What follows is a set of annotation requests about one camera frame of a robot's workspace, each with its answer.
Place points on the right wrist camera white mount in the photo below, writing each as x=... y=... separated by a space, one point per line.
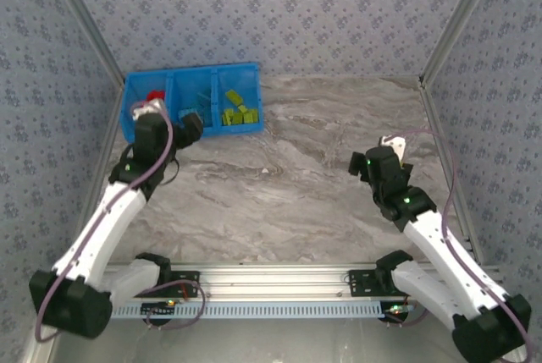
x=394 y=145

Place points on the aluminium table side rail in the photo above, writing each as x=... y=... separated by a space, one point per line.
x=108 y=143
x=442 y=143

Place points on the aluminium mounting rail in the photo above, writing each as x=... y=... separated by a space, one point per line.
x=275 y=280

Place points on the aluminium frame post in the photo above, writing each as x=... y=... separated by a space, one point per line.
x=84 y=20
x=461 y=20

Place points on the blue three-compartment plastic bin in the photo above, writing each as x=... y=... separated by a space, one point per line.
x=237 y=79

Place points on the green lego brick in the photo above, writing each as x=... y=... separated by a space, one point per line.
x=233 y=96
x=254 y=116
x=236 y=118
x=226 y=117
x=247 y=117
x=242 y=108

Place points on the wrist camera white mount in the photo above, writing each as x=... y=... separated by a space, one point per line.
x=394 y=145
x=148 y=107

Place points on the small circuit board with LED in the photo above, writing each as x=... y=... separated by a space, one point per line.
x=158 y=307
x=400 y=309

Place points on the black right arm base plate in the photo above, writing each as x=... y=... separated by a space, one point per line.
x=357 y=289

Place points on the red lego brick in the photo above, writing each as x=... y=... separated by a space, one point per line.
x=151 y=95
x=160 y=94

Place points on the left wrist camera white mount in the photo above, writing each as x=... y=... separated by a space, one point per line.
x=148 y=107

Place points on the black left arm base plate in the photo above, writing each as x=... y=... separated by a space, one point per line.
x=188 y=276

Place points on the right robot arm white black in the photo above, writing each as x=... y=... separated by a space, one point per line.
x=444 y=253

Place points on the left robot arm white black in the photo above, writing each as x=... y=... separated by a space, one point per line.
x=97 y=232

